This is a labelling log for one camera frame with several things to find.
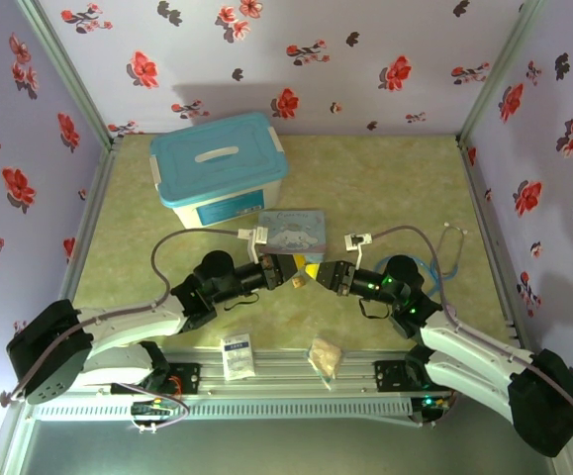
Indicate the blue stethoscope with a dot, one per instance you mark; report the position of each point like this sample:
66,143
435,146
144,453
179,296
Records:
451,257

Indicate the clear bag with beige contents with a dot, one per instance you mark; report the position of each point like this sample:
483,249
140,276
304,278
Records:
325,357

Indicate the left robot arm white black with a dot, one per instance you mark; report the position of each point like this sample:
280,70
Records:
127,316

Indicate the storage box with blue lid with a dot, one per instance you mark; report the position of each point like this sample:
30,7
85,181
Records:
217,163

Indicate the cartoon print gift box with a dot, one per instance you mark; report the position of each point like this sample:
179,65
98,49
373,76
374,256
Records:
296,232

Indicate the aluminium frame post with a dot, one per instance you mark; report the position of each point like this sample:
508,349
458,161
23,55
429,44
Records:
499,69
68,74

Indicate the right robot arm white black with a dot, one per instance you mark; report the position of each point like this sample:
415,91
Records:
469,346

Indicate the white paper packet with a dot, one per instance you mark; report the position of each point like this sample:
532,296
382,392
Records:
238,358

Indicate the aluminium frame side rail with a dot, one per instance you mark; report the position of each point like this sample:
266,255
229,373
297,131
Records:
80,237
494,247

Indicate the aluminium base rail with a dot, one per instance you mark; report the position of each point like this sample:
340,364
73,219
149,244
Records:
286,381

